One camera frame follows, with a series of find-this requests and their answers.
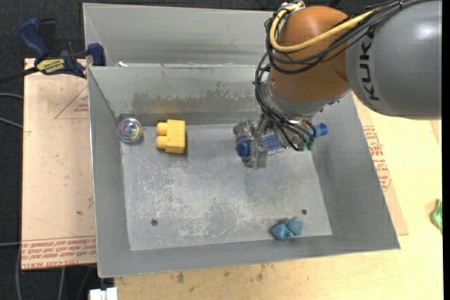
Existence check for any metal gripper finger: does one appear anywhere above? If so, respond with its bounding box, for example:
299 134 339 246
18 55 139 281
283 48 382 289
233 119 256 145
242 150 268 170

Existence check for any small blue cylinder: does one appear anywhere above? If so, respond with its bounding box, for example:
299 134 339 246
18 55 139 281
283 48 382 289
236 140 252 157

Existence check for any yellow toy building block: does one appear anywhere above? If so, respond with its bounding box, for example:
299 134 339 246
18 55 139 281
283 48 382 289
155 119 186 155

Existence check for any grey metal bin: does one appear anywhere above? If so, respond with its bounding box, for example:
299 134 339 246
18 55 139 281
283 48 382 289
82 2 401 279

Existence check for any brown cardboard board red print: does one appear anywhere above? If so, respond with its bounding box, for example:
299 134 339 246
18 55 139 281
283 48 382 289
20 58 409 271

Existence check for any blue toy animal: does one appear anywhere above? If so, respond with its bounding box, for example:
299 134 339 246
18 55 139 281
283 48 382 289
269 216 304 242

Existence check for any clear iridescent ball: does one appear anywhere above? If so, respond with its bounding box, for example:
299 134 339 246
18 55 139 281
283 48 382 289
117 117 143 144

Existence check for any green soft toy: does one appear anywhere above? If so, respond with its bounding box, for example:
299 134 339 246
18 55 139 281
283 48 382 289
430 199 443 235

